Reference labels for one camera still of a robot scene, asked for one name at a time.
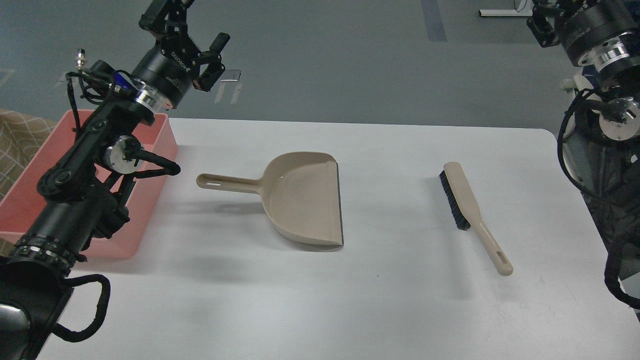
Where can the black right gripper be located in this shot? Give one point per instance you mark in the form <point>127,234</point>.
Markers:
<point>591,32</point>

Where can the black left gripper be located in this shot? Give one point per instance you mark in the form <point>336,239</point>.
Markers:
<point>172,72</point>

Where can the beige hand brush black bristles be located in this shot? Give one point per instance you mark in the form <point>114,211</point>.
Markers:
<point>467,214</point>

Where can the beige plastic dustpan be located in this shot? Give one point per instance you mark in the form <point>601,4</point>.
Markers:
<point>300,194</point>

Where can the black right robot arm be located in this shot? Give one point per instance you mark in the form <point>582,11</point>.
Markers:
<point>598,140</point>

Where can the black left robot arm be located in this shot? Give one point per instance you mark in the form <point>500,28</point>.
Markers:
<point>87,190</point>

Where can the pink plastic bin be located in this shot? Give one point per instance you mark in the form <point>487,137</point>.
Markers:
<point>23,203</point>

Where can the white table leg base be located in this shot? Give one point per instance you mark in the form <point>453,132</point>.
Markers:
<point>520,9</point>

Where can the white office chair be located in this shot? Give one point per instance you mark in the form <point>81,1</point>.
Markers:
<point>575,84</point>

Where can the beige checkered cloth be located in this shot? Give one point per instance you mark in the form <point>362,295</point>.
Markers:
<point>21,137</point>

